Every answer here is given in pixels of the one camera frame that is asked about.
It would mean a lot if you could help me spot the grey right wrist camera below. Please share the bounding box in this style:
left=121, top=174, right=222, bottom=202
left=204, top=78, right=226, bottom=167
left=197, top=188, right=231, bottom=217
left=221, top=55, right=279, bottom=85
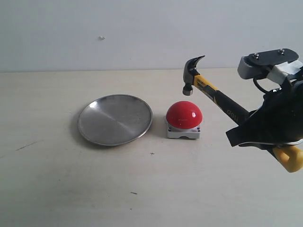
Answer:
left=237, top=48, right=303, bottom=85

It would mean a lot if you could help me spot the yellow black claw hammer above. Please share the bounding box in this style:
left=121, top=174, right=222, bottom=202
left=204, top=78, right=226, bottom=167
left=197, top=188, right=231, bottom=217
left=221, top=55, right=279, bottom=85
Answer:
left=183, top=56, right=303, bottom=173

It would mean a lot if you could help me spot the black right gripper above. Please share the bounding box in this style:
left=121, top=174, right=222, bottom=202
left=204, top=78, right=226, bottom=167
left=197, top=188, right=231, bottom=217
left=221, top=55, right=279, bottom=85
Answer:
left=225, top=79, right=303, bottom=150

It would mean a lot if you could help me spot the round stainless steel plate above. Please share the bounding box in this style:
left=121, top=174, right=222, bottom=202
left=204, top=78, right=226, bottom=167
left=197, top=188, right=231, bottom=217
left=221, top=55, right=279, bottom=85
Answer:
left=77, top=94, right=153, bottom=147

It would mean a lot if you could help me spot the red dome push button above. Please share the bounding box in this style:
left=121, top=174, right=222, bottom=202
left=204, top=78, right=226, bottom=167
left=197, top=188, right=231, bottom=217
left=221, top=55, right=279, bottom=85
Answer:
left=165, top=101, right=203, bottom=140

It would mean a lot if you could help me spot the black right camera cable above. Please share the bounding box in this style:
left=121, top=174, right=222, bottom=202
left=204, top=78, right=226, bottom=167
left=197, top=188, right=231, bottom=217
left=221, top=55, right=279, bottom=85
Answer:
left=252, top=77, right=268, bottom=94

